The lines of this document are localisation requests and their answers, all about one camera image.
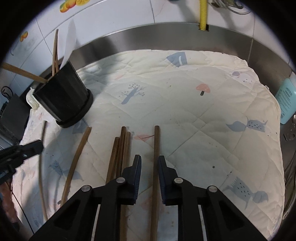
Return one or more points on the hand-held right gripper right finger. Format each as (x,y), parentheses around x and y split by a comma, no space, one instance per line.
(162,180)

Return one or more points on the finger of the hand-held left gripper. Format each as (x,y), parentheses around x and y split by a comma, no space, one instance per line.
(32,147)

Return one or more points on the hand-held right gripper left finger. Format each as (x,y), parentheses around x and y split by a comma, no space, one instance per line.
(136,178)

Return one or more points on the black utensil holder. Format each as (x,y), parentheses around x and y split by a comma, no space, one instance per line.
(62,97)

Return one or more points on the white plastic spoon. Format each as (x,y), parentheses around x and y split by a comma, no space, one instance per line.
(70,39)

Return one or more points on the person's left hand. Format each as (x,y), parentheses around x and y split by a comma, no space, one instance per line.
(8,201)

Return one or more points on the dark grey blender base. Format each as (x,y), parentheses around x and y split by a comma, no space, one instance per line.
(13,115)

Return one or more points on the printed quilted mat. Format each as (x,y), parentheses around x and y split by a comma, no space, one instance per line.
(185,111)

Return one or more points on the teal soap pump bottle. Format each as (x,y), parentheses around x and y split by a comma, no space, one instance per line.
(286,99)

